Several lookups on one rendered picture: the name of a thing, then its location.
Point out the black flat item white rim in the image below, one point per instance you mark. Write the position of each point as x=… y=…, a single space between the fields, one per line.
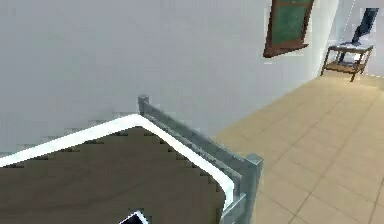
x=135 y=219

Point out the brown wooden television stand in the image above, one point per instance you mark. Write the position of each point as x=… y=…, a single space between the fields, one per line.
x=346 y=58

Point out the black television set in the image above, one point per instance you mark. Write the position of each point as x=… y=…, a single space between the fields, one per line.
x=364 y=25

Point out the brown bed with grey frame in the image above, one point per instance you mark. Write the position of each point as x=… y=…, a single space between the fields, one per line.
x=110 y=176

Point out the green framed wall picture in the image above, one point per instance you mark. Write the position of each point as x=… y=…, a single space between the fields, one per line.
x=287 y=25

